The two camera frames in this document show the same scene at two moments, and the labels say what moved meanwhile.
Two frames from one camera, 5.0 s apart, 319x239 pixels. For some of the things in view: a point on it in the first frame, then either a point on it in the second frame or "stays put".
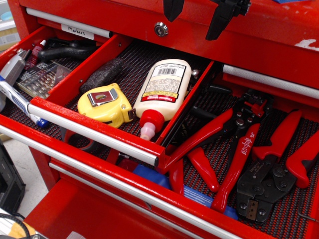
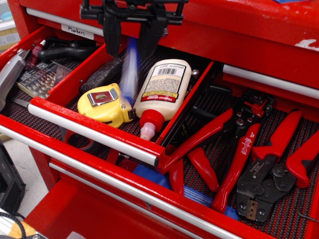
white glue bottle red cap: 162,94 stays put
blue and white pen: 22,101 → 130,70
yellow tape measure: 107,103 stays put
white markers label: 78,31 stays put
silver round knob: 195,73 stays put
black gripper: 226,10 → 156,10
